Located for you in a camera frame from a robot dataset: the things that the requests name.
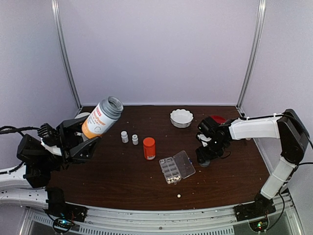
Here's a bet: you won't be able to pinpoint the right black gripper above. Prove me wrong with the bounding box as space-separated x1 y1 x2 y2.
196 138 226 164

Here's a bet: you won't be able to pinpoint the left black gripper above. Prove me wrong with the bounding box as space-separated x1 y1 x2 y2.
40 115 101 172

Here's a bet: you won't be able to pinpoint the grey capped white orange bottle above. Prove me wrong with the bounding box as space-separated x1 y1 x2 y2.
82 96 124 139

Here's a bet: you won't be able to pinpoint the clear plastic pill organizer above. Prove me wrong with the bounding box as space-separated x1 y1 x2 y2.
159 150 196 182

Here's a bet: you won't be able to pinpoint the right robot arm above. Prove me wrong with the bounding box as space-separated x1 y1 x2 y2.
196 109 313 216

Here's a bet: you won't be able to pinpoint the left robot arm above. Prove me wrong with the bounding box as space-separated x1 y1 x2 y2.
0 117 101 217

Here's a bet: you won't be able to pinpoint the beige pills in organizer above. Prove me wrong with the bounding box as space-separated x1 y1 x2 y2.
166 175 181 184

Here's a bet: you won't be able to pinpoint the plain white bowl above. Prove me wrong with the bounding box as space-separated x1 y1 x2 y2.
75 112 90 119

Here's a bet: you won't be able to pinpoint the red patterned plate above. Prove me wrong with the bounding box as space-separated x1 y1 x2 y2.
210 115 226 124

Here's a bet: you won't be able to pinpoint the taller small white bottle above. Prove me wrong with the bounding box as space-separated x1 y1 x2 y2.
121 131 129 143

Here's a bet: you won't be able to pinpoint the white fluted bowl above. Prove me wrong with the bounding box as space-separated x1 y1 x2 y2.
170 109 194 128

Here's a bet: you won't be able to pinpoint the shorter small white bottle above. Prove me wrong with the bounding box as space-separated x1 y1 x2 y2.
132 134 138 145

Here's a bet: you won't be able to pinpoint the orange pill bottle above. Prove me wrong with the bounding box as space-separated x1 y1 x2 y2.
143 137 156 161

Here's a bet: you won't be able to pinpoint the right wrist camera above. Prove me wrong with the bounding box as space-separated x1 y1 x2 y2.
196 133 211 147

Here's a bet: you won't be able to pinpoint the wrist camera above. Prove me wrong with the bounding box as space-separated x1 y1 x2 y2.
37 123 62 156
196 133 211 147

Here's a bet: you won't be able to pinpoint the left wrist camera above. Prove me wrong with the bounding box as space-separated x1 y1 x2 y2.
37 123 62 156

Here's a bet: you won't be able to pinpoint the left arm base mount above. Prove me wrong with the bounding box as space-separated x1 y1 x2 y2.
44 188 88 226

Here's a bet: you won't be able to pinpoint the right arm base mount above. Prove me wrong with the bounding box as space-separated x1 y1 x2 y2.
233 190 276 234

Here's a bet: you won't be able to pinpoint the left black braided cable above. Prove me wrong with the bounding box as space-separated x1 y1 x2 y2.
0 125 41 174

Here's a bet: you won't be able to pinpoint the front aluminium rail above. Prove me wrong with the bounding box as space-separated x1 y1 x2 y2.
18 201 304 235

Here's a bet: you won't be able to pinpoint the right aluminium frame post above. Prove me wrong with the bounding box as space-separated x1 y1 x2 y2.
236 0 267 113

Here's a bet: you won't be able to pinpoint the aluminium frame post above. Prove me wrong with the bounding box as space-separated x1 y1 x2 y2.
236 0 267 113
51 0 82 110

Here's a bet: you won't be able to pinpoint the left aluminium frame post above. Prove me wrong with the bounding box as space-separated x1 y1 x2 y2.
51 0 82 110

